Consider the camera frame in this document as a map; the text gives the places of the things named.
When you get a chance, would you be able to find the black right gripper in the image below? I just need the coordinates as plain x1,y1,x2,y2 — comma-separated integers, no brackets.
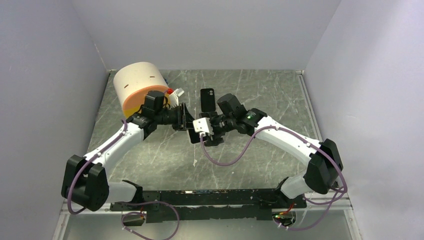
199,112,236,147

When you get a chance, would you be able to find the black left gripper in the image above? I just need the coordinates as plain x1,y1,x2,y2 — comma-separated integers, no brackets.
155,102,196,132

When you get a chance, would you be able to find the black phone case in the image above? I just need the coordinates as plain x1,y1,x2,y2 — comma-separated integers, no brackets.
200,88,216,113

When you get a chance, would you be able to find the white cylindrical drawer box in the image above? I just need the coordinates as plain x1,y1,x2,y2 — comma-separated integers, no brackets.
113,62,169,118

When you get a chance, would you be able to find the black phone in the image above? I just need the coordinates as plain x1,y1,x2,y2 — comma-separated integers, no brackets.
187,129,201,144

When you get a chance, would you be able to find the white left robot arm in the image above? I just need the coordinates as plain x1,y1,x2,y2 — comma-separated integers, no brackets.
61,88,193,215

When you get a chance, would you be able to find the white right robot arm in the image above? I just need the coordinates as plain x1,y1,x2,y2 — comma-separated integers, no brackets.
193,88,343,208

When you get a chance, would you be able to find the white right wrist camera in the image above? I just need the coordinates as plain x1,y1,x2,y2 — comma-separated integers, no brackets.
192,117,214,135

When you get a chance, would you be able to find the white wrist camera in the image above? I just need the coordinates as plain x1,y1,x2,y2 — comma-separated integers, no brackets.
166,88,185,108
192,117,214,135

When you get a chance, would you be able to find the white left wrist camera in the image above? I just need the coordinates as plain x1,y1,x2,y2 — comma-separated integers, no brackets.
166,88,185,108

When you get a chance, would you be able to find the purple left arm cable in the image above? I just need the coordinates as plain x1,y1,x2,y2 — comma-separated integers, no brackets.
66,119,129,216

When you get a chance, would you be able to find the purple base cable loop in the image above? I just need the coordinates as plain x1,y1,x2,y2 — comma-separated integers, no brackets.
120,200,180,240

